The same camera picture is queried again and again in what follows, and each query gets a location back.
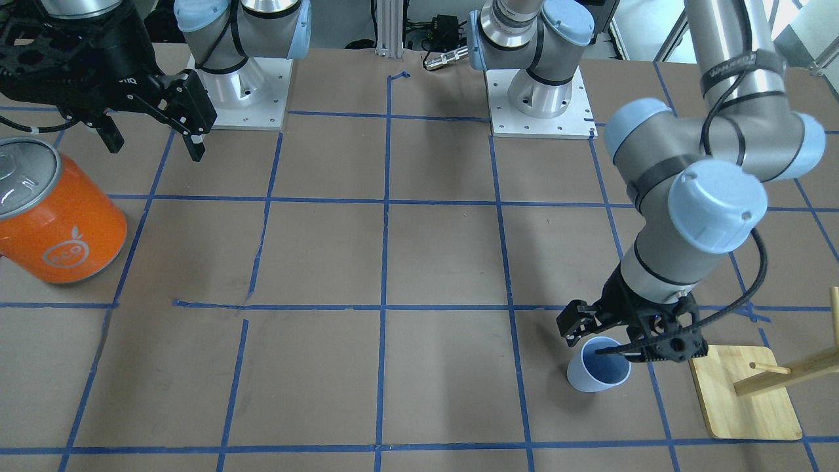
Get silver metal connector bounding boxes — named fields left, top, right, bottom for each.
left=423, top=46, right=469, bottom=71

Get aluminium frame post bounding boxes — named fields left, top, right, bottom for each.
left=374, top=0, right=405, bottom=62

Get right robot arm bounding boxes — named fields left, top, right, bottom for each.
left=2, top=1, right=311, bottom=162

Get orange can with silver lid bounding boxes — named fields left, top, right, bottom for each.
left=1, top=137, right=128, bottom=285

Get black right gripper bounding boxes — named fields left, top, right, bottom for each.
left=2, top=1, right=218, bottom=161

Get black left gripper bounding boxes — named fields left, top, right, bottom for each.
left=556, top=268, right=709, bottom=363

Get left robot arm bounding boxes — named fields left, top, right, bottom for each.
left=556, top=1, right=826, bottom=363

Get wooden cup rack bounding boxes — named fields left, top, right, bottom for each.
left=689, top=286, right=837, bottom=441

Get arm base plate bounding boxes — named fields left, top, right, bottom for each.
left=484, top=68, right=598, bottom=140
left=198, top=56, right=295, bottom=131

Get white plastic cup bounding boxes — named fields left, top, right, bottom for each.
left=566, top=336, right=631, bottom=393

